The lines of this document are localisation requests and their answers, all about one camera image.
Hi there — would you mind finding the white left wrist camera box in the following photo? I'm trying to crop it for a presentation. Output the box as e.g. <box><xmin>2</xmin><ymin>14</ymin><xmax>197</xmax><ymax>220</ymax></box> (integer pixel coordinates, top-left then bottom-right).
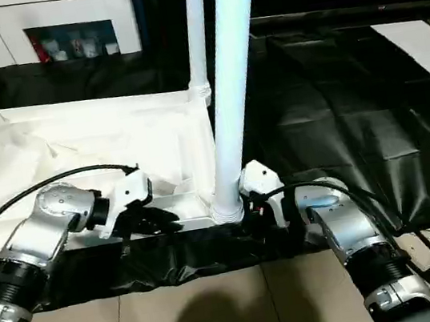
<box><xmin>97</xmin><ymin>167</ymin><xmax>160</xmax><ymax>239</ymax></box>

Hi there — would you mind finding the white cabinet with glass doors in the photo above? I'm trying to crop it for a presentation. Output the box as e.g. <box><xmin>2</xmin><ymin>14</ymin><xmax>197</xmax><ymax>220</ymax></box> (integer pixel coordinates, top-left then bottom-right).
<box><xmin>0</xmin><ymin>0</ymin><xmax>143</xmax><ymax>74</ymax></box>

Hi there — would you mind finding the red bottle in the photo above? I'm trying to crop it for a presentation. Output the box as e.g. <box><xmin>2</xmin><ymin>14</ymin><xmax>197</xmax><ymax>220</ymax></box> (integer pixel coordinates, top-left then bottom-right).
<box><xmin>30</xmin><ymin>37</ymin><xmax>49</xmax><ymax>65</ymax></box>

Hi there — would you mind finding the black work mat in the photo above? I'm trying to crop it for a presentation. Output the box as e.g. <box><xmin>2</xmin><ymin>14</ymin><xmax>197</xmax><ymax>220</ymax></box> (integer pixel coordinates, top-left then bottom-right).
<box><xmin>0</xmin><ymin>1</ymin><xmax>430</xmax><ymax>320</ymax></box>

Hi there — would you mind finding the white plastic table top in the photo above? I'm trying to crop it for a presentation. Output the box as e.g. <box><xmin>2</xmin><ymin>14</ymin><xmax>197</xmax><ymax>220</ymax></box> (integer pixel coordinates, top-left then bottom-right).
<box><xmin>0</xmin><ymin>75</ymin><xmax>246</xmax><ymax>265</ymax></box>

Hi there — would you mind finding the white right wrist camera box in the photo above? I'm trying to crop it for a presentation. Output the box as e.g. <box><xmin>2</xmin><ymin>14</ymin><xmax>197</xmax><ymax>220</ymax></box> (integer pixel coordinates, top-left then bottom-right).
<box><xmin>236</xmin><ymin>156</ymin><xmax>291</xmax><ymax>235</ymax></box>

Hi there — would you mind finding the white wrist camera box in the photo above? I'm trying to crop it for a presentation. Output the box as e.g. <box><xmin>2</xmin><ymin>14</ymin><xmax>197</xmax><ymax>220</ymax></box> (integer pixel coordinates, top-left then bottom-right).
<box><xmin>236</xmin><ymin>156</ymin><xmax>291</xmax><ymax>235</ymax></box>
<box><xmin>97</xmin><ymin>167</ymin><xmax>160</xmax><ymax>239</ymax></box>

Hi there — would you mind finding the black rail bar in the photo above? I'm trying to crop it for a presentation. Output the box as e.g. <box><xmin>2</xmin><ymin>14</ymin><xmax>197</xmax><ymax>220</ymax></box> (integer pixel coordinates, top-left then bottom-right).
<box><xmin>249</xmin><ymin>0</ymin><xmax>430</xmax><ymax>38</ymax></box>

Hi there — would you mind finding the white flat board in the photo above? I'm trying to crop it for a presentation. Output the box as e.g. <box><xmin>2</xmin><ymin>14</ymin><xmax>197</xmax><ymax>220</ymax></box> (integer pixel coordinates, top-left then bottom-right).
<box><xmin>372</xmin><ymin>15</ymin><xmax>430</xmax><ymax>108</ymax></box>

